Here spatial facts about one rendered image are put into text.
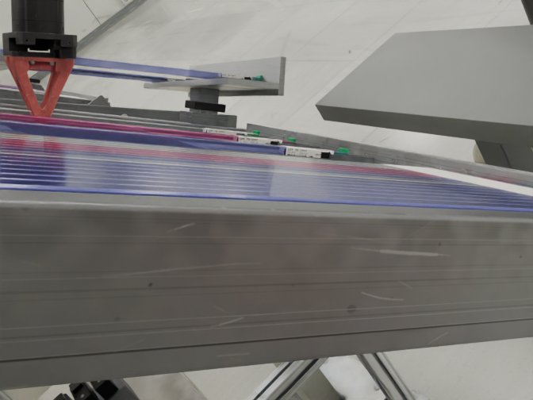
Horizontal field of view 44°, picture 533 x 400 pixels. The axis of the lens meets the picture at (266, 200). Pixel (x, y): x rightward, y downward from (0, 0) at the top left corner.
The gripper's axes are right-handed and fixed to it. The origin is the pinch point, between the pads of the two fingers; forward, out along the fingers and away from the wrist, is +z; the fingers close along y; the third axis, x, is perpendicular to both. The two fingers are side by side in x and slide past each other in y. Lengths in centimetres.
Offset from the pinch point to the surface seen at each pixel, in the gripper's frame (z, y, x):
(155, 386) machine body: 32.4, 9.7, 10.9
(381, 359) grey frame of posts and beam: 47, -9, 63
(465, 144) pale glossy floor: 14, -62, 137
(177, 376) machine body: 30.7, 11.6, 13.0
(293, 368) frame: 45, -9, 44
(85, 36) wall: -32, -746, 200
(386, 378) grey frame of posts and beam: 51, -9, 65
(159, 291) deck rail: 1, 60, -8
